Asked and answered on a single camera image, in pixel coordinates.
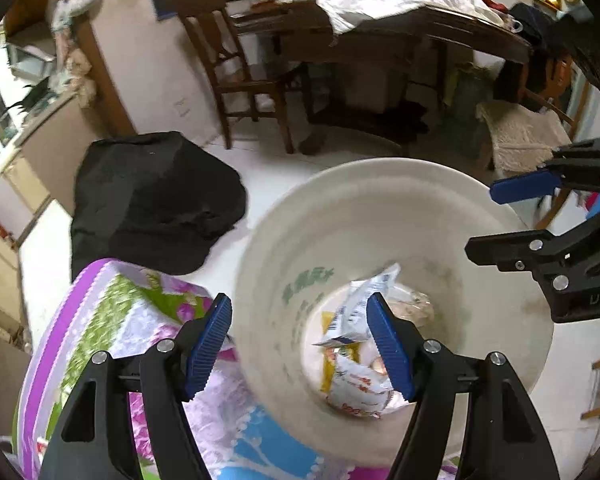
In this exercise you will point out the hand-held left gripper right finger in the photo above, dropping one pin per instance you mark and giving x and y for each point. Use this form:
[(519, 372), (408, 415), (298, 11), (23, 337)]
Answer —
[(387, 350)]

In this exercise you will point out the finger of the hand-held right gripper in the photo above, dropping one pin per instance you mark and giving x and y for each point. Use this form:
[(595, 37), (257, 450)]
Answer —
[(520, 187), (530, 252)]

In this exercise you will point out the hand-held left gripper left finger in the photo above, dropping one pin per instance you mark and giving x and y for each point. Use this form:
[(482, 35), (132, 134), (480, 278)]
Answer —
[(207, 345)]

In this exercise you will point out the white red printed packet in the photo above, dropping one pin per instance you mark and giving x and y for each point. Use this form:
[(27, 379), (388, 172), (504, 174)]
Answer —
[(360, 385)]

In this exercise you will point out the clear nut packet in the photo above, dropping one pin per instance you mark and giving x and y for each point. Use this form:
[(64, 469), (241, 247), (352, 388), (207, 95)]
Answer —
[(419, 310)]

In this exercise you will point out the white blue snack packet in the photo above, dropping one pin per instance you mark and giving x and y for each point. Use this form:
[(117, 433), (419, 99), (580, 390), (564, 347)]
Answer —
[(360, 305)]

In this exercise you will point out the yellow snack packet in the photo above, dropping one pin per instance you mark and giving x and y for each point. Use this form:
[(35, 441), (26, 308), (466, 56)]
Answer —
[(328, 370)]

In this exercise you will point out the white plastic bucket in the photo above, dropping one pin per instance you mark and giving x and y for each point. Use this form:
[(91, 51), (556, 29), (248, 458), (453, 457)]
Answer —
[(280, 240)]

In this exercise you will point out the beige towel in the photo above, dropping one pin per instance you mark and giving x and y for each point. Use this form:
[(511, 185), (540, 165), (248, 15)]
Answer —
[(520, 130)]

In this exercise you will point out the wooden chair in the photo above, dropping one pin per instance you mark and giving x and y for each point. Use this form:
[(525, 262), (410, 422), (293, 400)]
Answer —
[(250, 85), (577, 110)]

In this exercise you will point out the floral striped tablecloth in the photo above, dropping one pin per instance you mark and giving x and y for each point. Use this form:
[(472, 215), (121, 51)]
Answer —
[(105, 305)]

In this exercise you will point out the black bag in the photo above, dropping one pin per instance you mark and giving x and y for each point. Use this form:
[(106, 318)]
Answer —
[(155, 200)]

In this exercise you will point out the black jacket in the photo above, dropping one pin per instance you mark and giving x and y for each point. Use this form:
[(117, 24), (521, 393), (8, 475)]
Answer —
[(535, 25)]

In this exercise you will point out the dark wooden table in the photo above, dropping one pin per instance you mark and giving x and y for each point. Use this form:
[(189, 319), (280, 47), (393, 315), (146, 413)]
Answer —
[(370, 35)]

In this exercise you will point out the kitchen counter cabinets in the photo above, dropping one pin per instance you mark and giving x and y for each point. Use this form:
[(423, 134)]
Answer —
[(40, 160)]

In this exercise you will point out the beige cloth bags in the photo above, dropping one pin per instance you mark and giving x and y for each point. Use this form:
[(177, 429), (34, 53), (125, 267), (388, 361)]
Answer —
[(80, 72)]

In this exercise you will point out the black wok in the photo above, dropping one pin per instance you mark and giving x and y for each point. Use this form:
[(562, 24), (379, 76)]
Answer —
[(27, 95)]

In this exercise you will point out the steel range hood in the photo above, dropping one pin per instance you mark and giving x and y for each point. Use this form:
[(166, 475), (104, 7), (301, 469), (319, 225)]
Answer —
[(27, 57)]

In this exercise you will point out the wall socket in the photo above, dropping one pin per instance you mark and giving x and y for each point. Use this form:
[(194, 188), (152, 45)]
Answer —
[(182, 108)]

